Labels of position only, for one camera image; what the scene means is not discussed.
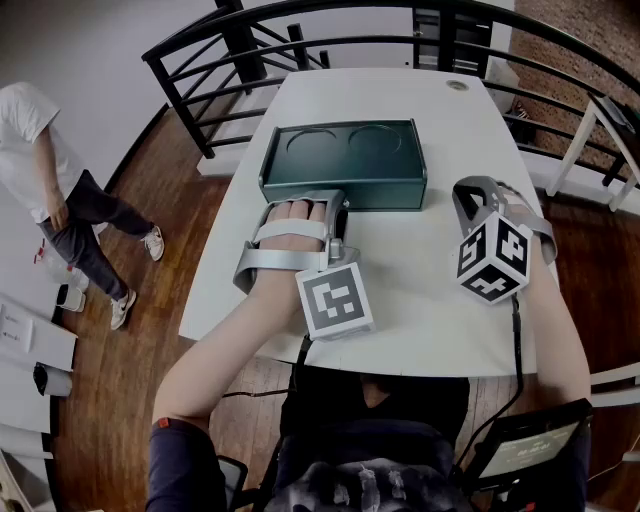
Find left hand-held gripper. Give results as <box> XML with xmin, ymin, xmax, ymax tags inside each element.
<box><xmin>233</xmin><ymin>189</ymin><xmax>377</xmax><ymax>343</ymax></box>

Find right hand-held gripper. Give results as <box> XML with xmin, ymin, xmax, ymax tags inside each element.
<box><xmin>451</xmin><ymin>175</ymin><xmax>559</xmax><ymax>306</ymax></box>

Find dark green rectangular box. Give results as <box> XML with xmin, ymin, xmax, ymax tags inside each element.
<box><xmin>258</xmin><ymin>118</ymin><xmax>429</xmax><ymax>212</ymax></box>

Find person's right forearm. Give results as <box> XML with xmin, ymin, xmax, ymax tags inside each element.
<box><xmin>517</xmin><ymin>234</ymin><xmax>594</xmax><ymax>417</ymax></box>

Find person's left forearm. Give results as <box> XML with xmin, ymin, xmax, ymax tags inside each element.
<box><xmin>152</xmin><ymin>268</ymin><xmax>312</xmax><ymax>432</ymax></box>

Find person's left hand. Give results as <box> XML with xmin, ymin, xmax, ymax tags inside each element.
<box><xmin>255</xmin><ymin>199</ymin><xmax>332</xmax><ymax>274</ymax></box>

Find person's dark printed shirt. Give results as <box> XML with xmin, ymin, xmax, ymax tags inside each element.
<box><xmin>146</xmin><ymin>372</ymin><xmax>592</xmax><ymax>512</ymax></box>

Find black tablet with screen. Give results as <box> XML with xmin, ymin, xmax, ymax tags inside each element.
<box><xmin>468</xmin><ymin>398</ymin><xmax>595</xmax><ymax>494</ymax></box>

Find black phone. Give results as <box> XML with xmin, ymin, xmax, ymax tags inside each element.
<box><xmin>216</xmin><ymin>455</ymin><xmax>250</xmax><ymax>507</ymax></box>

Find black metal railing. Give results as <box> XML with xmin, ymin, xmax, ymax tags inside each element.
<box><xmin>141</xmin><ymin>0</ymin><xmax>640</xmax><ymax>192</ymax></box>

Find black and white roll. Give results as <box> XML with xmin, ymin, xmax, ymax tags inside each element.
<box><xmin>32</xmin><ymin>361</ymin><xmax>74</xmax><ymax>398</ymax></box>

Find white flat boards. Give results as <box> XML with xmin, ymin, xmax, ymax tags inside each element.
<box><xmin>0</xmin><ymin>292</ymin><xmax>79</xmax><ymax>461</ymax></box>

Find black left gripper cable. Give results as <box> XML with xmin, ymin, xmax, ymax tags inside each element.
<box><xmin>219</xmin><ymin>333</ymin><xmax>314</xmax><ymax>401</ymax></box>

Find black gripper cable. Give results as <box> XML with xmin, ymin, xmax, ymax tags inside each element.
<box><xmin>451</xmin><ymin>293</ymin><xmax>526</xmax><ymax>474</ymax></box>
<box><xmin>219</xmin><ymin>333</ymin><xmax>314</xmax><ymax>401</ymax></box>

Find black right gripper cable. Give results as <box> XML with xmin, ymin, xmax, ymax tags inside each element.
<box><xmin>451</xmin><ymin>293</ymin><xmax>526</xmax><ymax>474</ymax></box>

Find white wooden frame stand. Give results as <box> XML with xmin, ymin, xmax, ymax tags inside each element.
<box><xmin>544</xmin><ymin>91</ymin><xmax>640</xmax><ymax>212</ymax></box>

